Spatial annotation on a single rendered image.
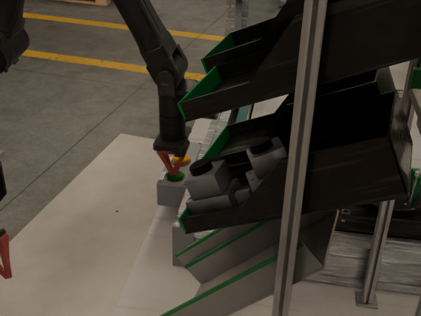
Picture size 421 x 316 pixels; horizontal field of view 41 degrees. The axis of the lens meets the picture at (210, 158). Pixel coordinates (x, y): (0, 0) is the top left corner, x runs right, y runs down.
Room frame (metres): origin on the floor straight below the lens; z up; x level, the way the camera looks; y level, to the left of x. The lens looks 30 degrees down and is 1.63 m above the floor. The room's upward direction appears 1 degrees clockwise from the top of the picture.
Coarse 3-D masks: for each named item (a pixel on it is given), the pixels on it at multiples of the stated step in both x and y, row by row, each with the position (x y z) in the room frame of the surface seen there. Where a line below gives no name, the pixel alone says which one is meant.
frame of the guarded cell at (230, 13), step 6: (228, 0) 1.87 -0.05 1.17; (234, 0) 1.87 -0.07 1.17; (246, 0) 2.37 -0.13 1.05; (228, 6) 1.87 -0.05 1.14; (234, 6) 1.87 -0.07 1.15; (246, 6) 2.37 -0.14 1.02; (228, 12) 1.87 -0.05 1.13; (234, 12) 1.87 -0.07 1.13; (246, 12) 2.37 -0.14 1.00; (228, 18) 1.87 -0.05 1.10; (234, 18) 1.88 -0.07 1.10; (246, 18) 2.37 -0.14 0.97; (228, 24) 1.87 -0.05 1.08; (234, 24) 1.89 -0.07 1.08; (246, 24) 2.37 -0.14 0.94; (228, 30) 1.87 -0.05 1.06; (234, 30) 1.90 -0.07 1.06; (402, 90) 1.80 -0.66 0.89
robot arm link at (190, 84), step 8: (160, 72) 1.04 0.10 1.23; (168, 72) 1.03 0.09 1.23; (160, 80) 1.04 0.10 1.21; (168, 80) 1.03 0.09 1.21; (184, 80) 1.09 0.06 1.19; (192, 80) 1.09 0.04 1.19; (160, 88) 1.04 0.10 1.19; (168, 88) 1.04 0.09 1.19; (176, 88) 1.06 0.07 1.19; (184, 88) 1.06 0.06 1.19; (168, 96) 1.04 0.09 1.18
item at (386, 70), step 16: (352, 80) 0.79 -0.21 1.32; (368, 80) 0.78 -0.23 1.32; (384, 80) 0.71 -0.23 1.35; (288, 96) 0.82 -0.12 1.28; (320, 96) 0.68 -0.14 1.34; (336, 96) 0.67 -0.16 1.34; (352, 96) 0.66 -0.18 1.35; (368, 96) 0.66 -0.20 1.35; (288, 112) 0.69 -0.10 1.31; (224, 128) 0.84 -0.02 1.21; (240, 128) 0.84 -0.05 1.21; (256, 128) 0.83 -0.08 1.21; (272, 128) 0.69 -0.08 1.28; (288, 128) 0.69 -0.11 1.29; (224, 144) 0.81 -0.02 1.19; (240, 144) 0.79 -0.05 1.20; (240, 160) 0.71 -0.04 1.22
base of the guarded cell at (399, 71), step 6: (390, 66) 2.12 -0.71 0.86; (396, 66) 2.12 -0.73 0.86; (402, 66) 2.12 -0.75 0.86; (396, 72) 2.06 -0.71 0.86; (402, 72) 2.06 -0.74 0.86; (396, 78) 1.99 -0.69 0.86; (402, 78) 1.99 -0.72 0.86; (396, 84) 1.93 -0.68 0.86; (402, 84) 1.93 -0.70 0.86; (420, 90) 1.88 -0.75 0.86
